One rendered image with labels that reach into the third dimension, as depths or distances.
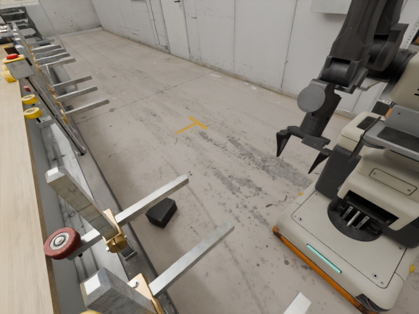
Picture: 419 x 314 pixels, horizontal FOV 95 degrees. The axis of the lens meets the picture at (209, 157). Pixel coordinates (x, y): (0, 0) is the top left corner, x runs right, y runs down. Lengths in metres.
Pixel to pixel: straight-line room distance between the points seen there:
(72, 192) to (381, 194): 0.95
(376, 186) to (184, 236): 1.19
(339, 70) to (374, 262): 1.07
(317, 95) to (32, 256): 0.81
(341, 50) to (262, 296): 1.29
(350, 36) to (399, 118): 0.33
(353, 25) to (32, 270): 0.91
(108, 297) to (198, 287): 1.11
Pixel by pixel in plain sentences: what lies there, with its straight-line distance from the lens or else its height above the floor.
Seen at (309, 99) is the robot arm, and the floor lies 1.19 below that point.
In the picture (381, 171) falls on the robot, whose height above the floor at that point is 0.87.
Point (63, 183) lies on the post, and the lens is 0.51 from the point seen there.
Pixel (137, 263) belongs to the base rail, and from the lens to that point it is 0.80.
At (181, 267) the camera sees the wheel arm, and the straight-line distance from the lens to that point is 0.60.
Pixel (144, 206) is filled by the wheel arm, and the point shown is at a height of 0.85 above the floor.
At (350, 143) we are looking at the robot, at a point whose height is 0.74.
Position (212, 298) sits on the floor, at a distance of 1.43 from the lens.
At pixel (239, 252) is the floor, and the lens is 1.50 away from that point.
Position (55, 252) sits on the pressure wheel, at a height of 0.91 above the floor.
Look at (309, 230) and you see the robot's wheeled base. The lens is 1.34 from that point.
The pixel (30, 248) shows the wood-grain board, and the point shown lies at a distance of 0.76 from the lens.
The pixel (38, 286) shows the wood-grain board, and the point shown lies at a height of 0.90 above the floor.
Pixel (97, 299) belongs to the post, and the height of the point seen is 1.10.
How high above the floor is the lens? 1.41
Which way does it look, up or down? 44 degrees down
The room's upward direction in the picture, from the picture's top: 6 degrees counter-clockwise
